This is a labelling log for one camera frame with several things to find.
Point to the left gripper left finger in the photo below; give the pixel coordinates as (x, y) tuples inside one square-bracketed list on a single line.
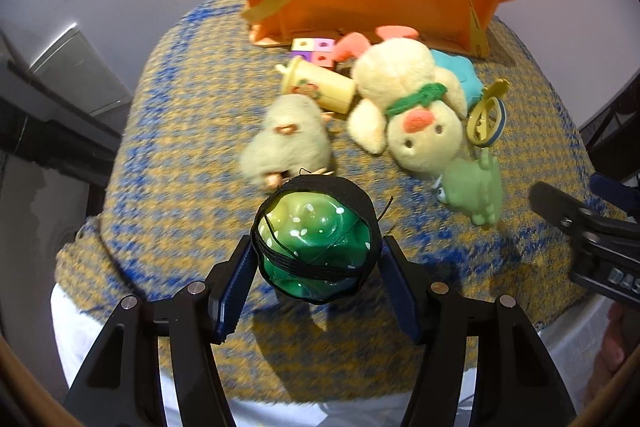
[(229, 284)]

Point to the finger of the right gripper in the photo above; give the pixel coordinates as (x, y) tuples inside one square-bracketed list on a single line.
[(622, 196), (556, 207)]

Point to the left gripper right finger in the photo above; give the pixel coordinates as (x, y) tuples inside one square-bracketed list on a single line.
[(408, 286)]

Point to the green frog toy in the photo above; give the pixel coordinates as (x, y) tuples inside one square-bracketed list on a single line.
[(473, 187)]

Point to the green marble ball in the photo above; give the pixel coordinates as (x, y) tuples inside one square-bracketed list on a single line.
[(317, 238)]

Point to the yellow ring keychain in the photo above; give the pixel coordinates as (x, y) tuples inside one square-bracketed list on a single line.
[(487, 119)]

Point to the teal flower plush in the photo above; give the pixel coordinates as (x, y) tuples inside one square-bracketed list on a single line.
[(463, 68)]

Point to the small cream plush toy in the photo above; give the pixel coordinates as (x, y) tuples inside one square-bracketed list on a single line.
[(293, 139)]

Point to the yellow duck plush toy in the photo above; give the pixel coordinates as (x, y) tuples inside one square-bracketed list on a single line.
[(407, 104)]

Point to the yellow toy cup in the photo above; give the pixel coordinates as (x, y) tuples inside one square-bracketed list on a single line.
[(331, 91)]

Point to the pink purple cube block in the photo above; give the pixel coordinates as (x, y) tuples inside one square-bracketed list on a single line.
[(317, 51)]

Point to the person's right hand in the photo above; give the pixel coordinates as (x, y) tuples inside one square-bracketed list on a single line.
[(620, 338)]

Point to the blue yellow woven blanket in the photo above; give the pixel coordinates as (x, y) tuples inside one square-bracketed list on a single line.
[(177, 204)]

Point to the grey metal radiator panel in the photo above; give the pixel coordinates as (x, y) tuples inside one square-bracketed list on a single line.
[(72, 68)]

